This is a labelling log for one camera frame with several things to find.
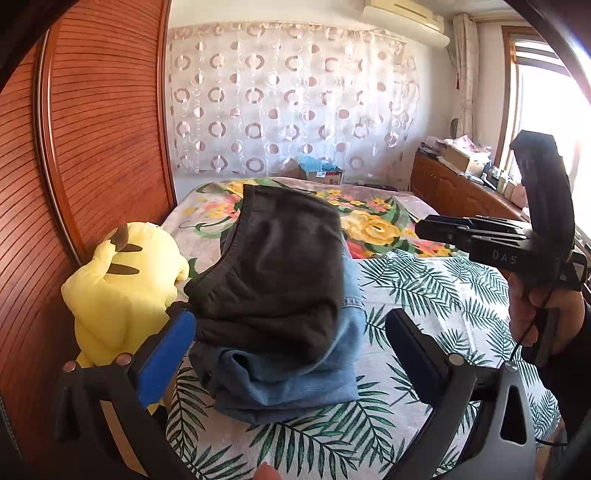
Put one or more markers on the long wooden cabinet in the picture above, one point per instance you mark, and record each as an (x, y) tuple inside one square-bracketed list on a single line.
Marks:
[(448, 189)]

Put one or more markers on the black pants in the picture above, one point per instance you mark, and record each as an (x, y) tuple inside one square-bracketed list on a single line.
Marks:
[(277, 267)]

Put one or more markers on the leaf-print bed sheet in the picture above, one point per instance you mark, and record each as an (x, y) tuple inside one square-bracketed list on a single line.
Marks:
[(415, 286)]

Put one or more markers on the open cardboard box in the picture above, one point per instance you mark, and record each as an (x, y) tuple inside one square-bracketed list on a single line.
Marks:
[(461, 159)]

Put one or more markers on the person's right hand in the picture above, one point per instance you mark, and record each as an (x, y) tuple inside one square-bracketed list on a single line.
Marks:
[(571, 318)]

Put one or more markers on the beige window curtain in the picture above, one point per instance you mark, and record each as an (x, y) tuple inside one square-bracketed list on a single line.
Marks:
[(465, 74)]

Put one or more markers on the slatted wooden headboard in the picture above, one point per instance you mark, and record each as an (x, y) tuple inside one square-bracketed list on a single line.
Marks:
[(92, 138)]

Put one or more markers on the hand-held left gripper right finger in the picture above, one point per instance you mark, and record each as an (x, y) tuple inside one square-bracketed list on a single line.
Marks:
[(413, 364)]

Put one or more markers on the person's left hand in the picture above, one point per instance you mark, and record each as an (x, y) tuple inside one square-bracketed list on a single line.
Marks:
[(268, 473)]

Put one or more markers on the person's right forearm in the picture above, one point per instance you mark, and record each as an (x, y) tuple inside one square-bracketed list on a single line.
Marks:
[(577, 387)]

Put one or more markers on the bright window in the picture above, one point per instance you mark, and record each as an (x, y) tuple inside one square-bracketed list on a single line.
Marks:
[(549, 92)]

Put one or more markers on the yellow plush toy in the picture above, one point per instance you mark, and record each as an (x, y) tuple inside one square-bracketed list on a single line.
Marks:
[(124, 286)]

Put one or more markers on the small printed cardboard box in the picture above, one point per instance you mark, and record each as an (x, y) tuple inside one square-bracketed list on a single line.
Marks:
[(323, 175)]

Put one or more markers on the floral blanket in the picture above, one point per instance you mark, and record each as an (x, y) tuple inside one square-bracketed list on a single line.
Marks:
[(369, 217)]

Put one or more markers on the pink white plastic bag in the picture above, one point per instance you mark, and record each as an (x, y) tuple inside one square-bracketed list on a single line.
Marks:
[(473, 145)]

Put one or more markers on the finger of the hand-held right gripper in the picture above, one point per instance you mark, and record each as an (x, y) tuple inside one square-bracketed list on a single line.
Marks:
[(445, 222), (443, 233)]

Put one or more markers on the circle-print sheer curtain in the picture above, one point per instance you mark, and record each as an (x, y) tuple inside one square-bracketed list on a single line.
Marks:
[(286, 92)]

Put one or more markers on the blue jeans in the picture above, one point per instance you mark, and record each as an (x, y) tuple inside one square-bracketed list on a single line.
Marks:
[(295, 387)]

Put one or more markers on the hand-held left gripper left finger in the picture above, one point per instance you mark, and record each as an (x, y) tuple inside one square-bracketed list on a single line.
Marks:
[(166, 360)]

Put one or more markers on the white air conditioner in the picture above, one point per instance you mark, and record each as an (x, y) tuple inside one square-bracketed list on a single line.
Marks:
[(406, 18)]

